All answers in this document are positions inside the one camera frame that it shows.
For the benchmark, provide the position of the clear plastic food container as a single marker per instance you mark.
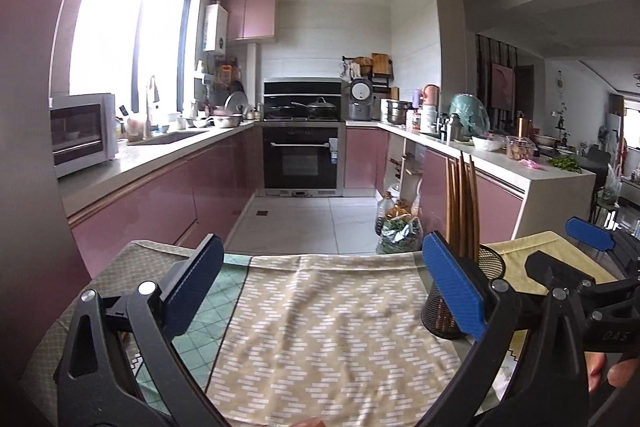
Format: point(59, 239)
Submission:
point(519, 149)

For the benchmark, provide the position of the white water heater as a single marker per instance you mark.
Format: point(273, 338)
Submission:
point(216, 29)

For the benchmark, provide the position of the beige green patterned tablecloth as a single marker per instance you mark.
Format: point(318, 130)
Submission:
point(325, 317)

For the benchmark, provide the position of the steel kitchen sink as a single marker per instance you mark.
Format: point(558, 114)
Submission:
point(170, 137)

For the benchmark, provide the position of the pink base cabinets below sink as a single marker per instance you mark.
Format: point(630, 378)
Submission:
point(150, 207)

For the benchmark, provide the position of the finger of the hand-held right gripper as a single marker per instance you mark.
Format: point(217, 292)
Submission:
point(555, 269)
point(590, 232)

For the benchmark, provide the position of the black wall rack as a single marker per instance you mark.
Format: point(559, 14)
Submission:
point(350, 59)

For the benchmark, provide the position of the black built-in oven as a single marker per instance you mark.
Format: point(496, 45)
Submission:
point(300, 162)

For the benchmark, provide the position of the bunch of wooden chopsticks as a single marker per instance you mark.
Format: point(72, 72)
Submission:
point(462, 207)

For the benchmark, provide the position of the black wok with lid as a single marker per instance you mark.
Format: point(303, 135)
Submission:
point(320, 107)

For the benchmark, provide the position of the person's right hand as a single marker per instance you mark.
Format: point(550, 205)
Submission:
point(622, 369)

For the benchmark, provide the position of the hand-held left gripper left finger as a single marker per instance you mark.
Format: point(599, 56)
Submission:
point(195, 282)

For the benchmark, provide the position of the pink kettle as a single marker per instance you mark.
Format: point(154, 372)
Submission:
point(431, 96)

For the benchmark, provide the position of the pink base cabinets with white counter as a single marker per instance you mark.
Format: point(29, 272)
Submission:
point(500, 207)

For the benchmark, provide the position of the silver rice cooker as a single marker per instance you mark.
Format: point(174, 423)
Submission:
point(360, 102)

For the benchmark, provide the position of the black mesh utensil holder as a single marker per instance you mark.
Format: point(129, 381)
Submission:
point(440, 314)

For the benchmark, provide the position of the green leafy vegetables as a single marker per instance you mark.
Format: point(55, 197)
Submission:
point(565, 164)

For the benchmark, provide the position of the pink wall cabinet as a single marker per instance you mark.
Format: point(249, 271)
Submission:
point(257, 17)

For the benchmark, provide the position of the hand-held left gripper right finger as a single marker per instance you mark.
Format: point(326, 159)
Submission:
point(452, 287)

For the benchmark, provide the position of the kitchen window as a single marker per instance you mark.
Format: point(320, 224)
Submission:
point(120, 32)

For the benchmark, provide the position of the white microwave oven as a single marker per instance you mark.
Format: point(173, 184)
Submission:
point(95, 132)

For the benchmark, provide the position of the white printed cloth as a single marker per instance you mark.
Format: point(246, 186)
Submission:
point(505, 372)

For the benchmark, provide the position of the bag of vegetables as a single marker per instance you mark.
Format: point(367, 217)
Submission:
point(400, 234)

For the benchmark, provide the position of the steel kitchen faucet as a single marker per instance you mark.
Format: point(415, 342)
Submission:
point(149, 112)

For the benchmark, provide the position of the black range hood cooktop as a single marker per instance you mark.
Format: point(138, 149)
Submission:
point(300, 87)

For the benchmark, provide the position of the white bowl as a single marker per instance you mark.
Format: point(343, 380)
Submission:
point(487, 144)

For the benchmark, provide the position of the brown wall picture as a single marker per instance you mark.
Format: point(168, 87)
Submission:
point(502, 84)

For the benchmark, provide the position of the steel mixing bowl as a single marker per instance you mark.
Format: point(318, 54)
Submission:
point(226, 122)

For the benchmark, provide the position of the round pot lid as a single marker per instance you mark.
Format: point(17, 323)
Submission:
point(236, 103)

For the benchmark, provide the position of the steel stock pot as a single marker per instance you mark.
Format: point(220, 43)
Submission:
point(396, 112)

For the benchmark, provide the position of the wooden cutting board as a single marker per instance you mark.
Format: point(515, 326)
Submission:
point(381, 64)

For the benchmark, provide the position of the cooking oil bottle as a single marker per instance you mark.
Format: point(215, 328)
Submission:
point(385, 214)

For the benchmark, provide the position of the pink refrigerator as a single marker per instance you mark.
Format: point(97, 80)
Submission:
point(30, 157)

